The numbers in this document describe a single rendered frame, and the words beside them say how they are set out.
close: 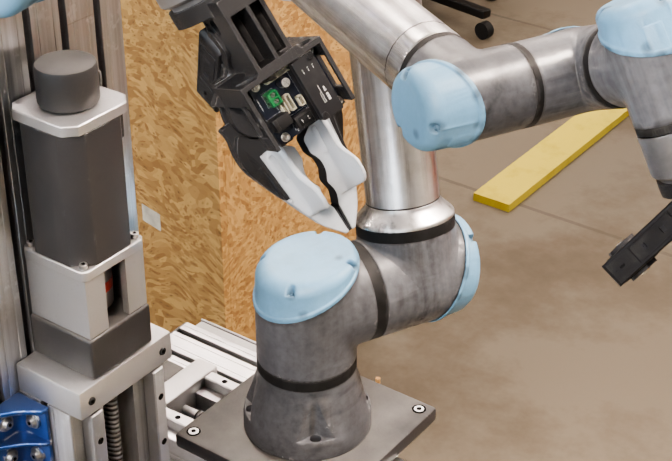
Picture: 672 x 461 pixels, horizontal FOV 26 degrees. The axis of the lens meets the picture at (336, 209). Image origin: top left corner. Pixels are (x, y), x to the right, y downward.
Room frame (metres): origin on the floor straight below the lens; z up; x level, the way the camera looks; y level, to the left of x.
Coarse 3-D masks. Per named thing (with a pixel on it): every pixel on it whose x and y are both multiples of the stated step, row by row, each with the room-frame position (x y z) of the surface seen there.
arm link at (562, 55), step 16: (560, 32) 1.17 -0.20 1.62; (576, 32) 1.17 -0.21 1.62; (592, 32) 1.14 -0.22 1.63; (528, 48) 1.14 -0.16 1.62; (544, 48) 1.14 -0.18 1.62; (560, 48) 1.14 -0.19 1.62; (576, 48) 1.14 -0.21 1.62; (544, 64) 1.12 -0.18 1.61; (560, 64) 1.13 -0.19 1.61; (576, 64) 1.13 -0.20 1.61; (544, 80) 1.11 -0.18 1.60; (560, 80) 1.12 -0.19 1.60; (576, 80) 1.13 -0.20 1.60; (544, 96) 1.11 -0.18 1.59; (560, 96) 1.12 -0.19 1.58; (576, 96) 1.12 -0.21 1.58; (592, 96) 1.12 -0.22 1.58; (544, 112) 1.11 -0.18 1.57; (560, 112) 1.12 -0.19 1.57; (576, 112) 1.14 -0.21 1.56
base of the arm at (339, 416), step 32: (256, 384) 1.35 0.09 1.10; (288, 384) 1.31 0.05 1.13; (320, 384) 1.31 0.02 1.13; (352, 384) 1.34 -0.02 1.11; (256, 416) 1.33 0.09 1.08; (288, 416) 1.31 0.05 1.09; (320, 416) 1.31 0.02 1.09; (352, 416) 1.32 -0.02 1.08; (288, 448) 1.30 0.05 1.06; (320, 448) 1.30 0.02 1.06; (352, 448) 1.32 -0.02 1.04
